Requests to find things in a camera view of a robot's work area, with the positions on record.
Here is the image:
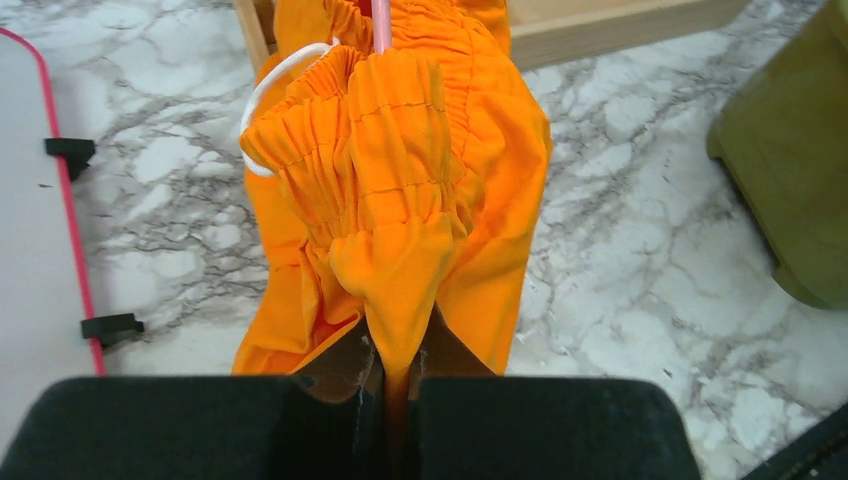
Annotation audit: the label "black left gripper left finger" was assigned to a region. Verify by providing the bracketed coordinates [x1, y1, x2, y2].
[1, 325, 383, 479]

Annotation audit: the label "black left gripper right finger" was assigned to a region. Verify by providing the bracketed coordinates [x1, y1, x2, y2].
[407, 311, 701, 479]

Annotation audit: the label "orange shorts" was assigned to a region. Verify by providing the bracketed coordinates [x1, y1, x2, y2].
[233, 1, 552, 413]

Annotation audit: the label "olive green plastic basket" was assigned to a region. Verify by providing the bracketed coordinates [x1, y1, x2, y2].
[707, 1, 847, 310]

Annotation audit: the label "pink framed whiteboard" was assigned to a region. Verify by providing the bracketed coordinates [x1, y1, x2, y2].
[1, 29, 145, 452]

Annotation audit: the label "wooden clothes rack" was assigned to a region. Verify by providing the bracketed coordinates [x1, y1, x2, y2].
[233, 0, 753, 77]

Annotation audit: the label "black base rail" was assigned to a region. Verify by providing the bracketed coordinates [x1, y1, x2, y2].
[743, 404, 847, 480]

